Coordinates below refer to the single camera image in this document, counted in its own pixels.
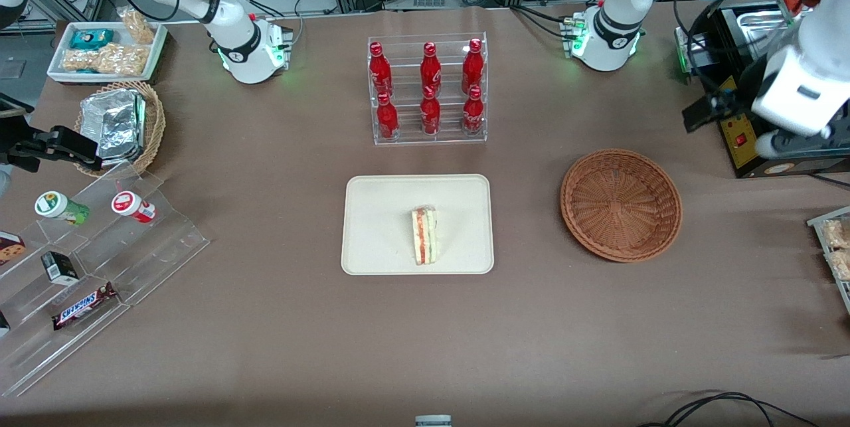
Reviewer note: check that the small black box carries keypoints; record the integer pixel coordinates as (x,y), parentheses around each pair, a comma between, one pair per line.
(60,267)

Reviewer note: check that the clear acrylic bottle rack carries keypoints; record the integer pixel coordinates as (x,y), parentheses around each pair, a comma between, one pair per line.
(429,140)

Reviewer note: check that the snickers chocolate bar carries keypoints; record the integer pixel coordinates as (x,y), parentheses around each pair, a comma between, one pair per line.
(84,305)

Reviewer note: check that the green drink cup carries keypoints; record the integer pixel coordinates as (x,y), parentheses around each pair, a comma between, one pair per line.
(60,206)

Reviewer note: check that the small clear peanut bag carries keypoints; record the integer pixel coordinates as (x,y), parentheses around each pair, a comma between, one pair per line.
(137,26)

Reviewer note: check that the white snack tray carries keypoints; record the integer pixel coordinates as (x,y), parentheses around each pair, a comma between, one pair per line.
(60,48)

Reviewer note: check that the red cola bottle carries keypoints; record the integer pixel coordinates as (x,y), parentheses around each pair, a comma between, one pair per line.
(387,120)
(430,68)
(473,113)
(380,72)
(473,67)
(429,115)

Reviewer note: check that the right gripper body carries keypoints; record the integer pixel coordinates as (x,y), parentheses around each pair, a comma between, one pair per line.
(14,141)

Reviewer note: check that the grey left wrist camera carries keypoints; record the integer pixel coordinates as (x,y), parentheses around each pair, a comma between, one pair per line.
(790,145)

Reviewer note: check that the triangular sandwich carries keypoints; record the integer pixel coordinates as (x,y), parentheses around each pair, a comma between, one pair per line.
(425,241)

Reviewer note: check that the large clear peanut bag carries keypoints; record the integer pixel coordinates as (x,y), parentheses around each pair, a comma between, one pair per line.
(109,60)

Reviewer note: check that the cream plastic tray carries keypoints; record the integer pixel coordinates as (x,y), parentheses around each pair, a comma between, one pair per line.
(378,224)

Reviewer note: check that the brown cookie box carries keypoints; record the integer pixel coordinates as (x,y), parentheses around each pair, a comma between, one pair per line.
(9,248)

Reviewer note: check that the small tan wicker basket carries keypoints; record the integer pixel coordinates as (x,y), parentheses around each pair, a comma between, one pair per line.
(154,121)

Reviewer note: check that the silver foil packet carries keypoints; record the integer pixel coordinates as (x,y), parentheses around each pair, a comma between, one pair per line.
(113,125)

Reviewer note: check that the clear bag of snacks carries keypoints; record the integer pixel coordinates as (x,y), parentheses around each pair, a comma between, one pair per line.
(842,265)
(837,234)

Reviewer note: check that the red drink cup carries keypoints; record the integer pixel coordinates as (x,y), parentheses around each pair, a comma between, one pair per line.
(133,206)

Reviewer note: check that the clear acrylic tiered stand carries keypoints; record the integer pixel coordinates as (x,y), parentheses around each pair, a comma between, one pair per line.
(146,248)

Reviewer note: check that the large brown wicker basket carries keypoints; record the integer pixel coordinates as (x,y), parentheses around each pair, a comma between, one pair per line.
(621,204)

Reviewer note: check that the black and yellow appliance box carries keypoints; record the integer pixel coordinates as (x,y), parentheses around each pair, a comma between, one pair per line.
(744,160)

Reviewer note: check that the teal snack packet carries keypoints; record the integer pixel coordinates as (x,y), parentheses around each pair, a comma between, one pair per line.
(89,38)

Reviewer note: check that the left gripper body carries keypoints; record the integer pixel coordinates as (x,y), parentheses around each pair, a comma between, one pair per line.
(748,90)

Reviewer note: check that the tray with rice snacks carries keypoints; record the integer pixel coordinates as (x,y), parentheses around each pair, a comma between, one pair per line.
(823,218)

